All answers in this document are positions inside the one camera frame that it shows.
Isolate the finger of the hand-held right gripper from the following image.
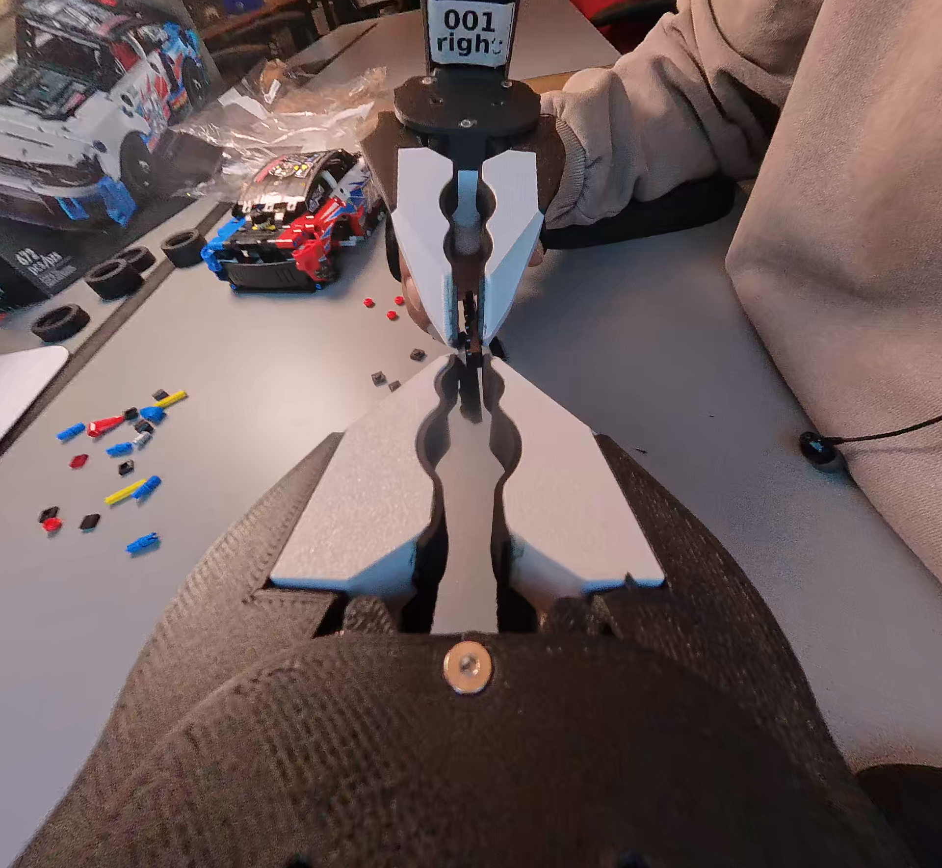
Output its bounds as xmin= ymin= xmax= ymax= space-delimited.
xmin=389 ymin=147 xmax=462 ymax=348
xmin=477 ymin=150 xmax=547 ymax=344

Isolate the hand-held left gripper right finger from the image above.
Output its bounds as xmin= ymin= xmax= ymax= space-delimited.
xmin=481 ymin=356 xmax=666 ymax=632

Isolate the clear plastic wrap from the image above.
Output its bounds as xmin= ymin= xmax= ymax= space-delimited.
xmin=172 ymin=66 xmax=392 ymax=200

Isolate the black chair armrest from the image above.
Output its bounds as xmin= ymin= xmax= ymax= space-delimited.
xmin=541 ymin=172 xmax=737 ymax=251
xmin=857 ymin=763 xmax=942 ymax=868

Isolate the black lego set box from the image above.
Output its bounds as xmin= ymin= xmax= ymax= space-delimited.
xmin=0 ymin=0 xmax=226 ymax=314

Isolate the white book stand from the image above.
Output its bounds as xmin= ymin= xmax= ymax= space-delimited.
xmin=0 ymin=345 xmax=72 ymax=442

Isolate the black drawstring with bead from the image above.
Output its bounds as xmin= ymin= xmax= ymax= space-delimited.
xmin=798 ymin=415 xmax=942 ymax=473

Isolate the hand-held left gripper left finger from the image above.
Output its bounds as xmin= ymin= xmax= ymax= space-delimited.
xmin=269 ymin=355 xmax=458 ymax=632

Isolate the pile of colourful lego pieces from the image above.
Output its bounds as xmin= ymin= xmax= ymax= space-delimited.
xmin=38 ymin=387 xmax=189 ymax=557

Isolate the partly built lego car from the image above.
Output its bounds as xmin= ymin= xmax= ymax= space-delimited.
xmin=200 ymin=148 xmax=388 ymax=294

